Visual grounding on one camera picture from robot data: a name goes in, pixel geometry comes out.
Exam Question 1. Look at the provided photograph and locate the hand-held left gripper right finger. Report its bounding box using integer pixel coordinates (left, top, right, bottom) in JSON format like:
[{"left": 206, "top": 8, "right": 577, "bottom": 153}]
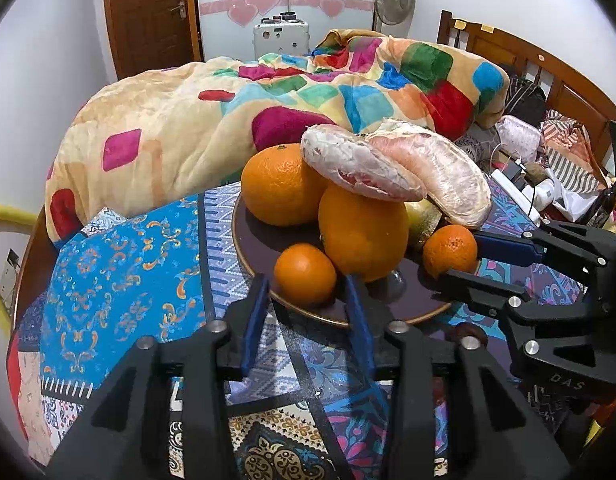
[{"left": 344, "top": 275, "right": 571, "bottom": 480}]

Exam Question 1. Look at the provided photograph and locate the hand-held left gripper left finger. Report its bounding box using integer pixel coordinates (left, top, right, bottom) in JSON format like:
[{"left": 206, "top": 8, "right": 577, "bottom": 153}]
[{"left": 45, "top": 274, "right": 271, "bottom": 480}]

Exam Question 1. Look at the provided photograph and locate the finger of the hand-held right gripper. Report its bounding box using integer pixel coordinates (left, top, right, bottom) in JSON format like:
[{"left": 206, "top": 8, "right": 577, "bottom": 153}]
[
  {"left": 440, "top": 269, "right": 588, "bottom": 333},
  {"left": 472, "top": 220, "right": 616, "bottom": 281}
]

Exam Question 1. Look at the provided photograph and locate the small tangerine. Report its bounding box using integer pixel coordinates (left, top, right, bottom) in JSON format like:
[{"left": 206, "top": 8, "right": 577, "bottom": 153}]
[
  {"left": 422, "top": 224, "right": 478, "bottom": 280},
  {"left": 274, "top": 243, "right": 337, "bottom": 307}
]

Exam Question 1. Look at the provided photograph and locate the dark purple plate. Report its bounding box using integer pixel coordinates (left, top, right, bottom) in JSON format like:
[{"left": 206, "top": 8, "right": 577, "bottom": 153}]
[{"left": 231, "top": 187, "right": 483, "bottom": 329}]

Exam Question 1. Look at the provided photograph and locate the large orange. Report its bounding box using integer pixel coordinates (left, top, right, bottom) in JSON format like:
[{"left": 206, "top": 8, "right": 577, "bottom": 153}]
[
  {"left": 240, "top": 144, "right": 333, "bottom": 227},
  {"left": 318, "top": 185, "right": 409, "bottom": 283}
]

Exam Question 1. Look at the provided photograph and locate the peeled pomelo segment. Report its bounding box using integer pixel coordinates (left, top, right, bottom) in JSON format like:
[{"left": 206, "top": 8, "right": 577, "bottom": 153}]
[
  {"left": 367, "top": 119, "right": 492, "bottom": 228},
  {"left": 300, "top": 124, "right": 429, "bottom": 202}
]

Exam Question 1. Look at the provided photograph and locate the white power strip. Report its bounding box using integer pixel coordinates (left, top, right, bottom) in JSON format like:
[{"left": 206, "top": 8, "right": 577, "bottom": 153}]
[{"left": 490, "top": 167, "right": 543, "bottom": 226}]

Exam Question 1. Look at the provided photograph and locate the white bottle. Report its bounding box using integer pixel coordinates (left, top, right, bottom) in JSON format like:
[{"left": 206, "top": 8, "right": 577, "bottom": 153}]
[{"left": 530, "top": 180, "right": 558, "bottom": 213}]

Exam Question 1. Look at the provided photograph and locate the striped cloth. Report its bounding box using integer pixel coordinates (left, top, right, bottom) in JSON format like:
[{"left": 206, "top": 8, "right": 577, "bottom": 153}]
[{"left": 540, "top": 110, "right": 613, "bottom": 193}]

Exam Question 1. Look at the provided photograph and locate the pink floral pillow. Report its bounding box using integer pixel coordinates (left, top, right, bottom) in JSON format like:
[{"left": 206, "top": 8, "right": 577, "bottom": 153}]
[{"left": 498, "top": 115, "right": 544, "bottom": 163}]

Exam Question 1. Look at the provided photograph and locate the patterned blue tablecloth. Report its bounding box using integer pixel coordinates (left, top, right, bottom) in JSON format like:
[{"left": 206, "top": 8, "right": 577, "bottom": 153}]
[{"left": 8, "top": 180, "right": 613, "bottom": 480}]

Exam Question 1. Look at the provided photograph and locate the black backpack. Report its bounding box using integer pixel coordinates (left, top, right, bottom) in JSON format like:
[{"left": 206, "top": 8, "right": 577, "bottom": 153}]
[{"left": 502, "top": 65, "right": 547, "bottom": 116}]

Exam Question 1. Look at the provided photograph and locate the wooden bed headboard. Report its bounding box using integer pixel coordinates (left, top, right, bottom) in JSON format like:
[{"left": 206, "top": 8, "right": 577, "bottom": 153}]
[{"left": 436, "top": 9, "right": 616, "bottom": 181}]

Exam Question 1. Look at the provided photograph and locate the colourful patchwork blanket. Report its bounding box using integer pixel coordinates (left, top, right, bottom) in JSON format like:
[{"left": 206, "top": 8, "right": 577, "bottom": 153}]
[{"left": 44, "top": 30, "right": 511, "bottom": 246}]

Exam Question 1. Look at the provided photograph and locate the white suitcase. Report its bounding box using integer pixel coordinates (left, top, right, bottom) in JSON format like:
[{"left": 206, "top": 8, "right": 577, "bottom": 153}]
[{"left": 253, "top": 19, "right": 309, "bottom": 58}]

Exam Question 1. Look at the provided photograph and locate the brown wooden door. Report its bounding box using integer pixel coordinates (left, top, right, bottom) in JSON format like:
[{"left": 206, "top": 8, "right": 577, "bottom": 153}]
[{"left": 103, "top": 0, "right": 205, "bottom": 81}]

